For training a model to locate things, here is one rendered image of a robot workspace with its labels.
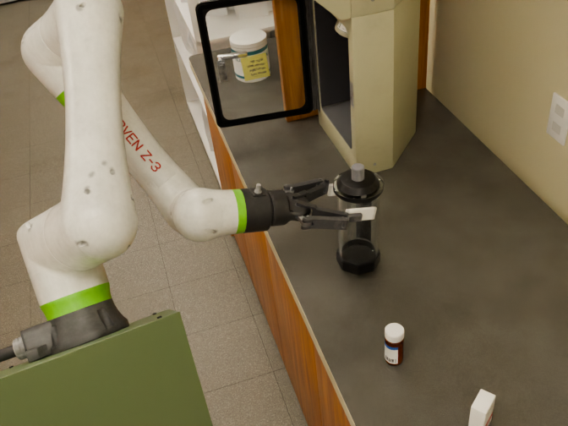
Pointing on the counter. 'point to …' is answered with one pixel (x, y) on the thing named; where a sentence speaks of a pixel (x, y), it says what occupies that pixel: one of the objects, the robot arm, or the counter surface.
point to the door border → (214, 67)
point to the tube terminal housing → (379, 82)
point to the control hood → (341, 8)
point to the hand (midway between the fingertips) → (355, 200)
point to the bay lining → (331, 58)
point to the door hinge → (313, 54)
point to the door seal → (213, 73)
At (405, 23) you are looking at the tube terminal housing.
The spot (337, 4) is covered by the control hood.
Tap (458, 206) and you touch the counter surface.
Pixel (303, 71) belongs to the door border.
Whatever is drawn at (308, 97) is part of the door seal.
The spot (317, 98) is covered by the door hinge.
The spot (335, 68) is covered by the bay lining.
